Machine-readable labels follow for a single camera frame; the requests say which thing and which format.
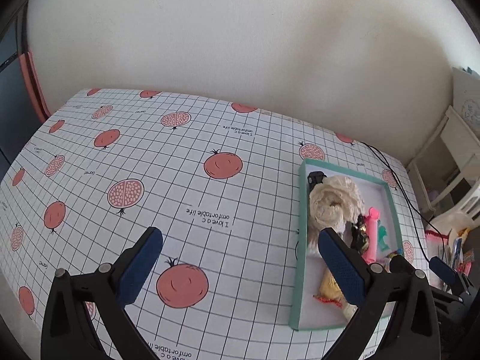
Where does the black toy car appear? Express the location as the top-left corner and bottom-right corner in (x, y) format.
(307, 171), (328, 193)

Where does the green plastic toy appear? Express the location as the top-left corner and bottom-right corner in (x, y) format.
(376, 224), (391, 251)

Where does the white board with round print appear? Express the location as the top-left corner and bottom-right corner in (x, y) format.
(451, 67), (480, 130)

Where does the pink hair roller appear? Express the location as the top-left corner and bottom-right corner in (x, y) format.
(361, 207), (380, 264)

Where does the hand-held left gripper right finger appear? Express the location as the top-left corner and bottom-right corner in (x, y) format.
(318, 227), (441, 360)

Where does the black gold toy figure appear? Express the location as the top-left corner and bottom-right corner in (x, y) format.
(350, 214), (371, 253)

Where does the yellow snack packet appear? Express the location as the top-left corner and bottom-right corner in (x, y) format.
(313, 268), (358, 322)

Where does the black cable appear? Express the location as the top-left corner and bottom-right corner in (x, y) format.
(359, 141), (433, 264)

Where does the pomegranate grid tablecloth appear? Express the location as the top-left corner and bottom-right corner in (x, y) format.
(0, 88), (430, 360)

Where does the cream cloth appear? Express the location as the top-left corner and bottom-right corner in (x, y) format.
(307, 174), (367, 250)

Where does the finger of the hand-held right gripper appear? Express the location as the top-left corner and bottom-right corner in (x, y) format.
(429, 256), (470, 295)
(388, 255), (417, 275)

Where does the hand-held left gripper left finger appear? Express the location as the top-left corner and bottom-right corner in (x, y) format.
(40, 227), (164, 360)

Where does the dark cabinet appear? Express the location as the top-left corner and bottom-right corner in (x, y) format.
(0, 17), (43, 182)

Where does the teal cardboard box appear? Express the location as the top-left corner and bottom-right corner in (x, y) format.
(289, 157), (405, 331)

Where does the white shelf rack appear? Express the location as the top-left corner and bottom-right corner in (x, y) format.
(406, 105), (480, 216)

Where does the pink bar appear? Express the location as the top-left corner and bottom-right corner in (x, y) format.
(19, 50), (52, 121)

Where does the pink white crochet blanket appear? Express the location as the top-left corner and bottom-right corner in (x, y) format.
(425, 228), (451, 242)

